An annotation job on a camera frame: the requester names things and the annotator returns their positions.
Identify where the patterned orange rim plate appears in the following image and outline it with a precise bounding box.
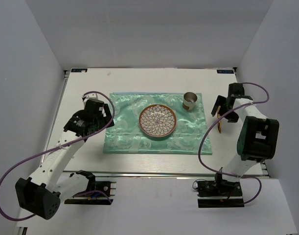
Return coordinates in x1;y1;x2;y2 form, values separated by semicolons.
138;104;177;138

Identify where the metal cup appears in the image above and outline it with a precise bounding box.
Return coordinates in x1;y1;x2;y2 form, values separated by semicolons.
183;92;198;111

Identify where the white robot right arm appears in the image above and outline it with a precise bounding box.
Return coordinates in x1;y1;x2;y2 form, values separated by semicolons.
211;83;279;195

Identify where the blue label sticker right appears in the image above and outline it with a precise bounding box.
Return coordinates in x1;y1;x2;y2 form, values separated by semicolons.
216;70;234;74

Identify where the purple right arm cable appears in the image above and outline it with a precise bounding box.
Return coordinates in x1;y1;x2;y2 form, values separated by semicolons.
198;82;270;204

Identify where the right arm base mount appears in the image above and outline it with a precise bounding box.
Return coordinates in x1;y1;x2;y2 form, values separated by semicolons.
192;175;245;208

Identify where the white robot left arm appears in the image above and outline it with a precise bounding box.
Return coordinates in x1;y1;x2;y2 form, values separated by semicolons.
15;93;114;220

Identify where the gold knife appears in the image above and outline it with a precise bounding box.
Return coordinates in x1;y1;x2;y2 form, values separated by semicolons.
216;106;222;133

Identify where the blue label sticker left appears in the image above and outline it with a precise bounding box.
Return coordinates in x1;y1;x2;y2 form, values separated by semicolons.
70;68;88;73

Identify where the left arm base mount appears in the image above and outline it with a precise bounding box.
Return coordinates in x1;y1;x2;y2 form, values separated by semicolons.
64;170;116;205

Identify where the green satin cloth napkin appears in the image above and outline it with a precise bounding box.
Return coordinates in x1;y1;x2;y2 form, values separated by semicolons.
103;93;207;155

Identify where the blue label sticker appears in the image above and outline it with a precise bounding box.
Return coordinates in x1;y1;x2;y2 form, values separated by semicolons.
216;70;234;74
70;68;88;73

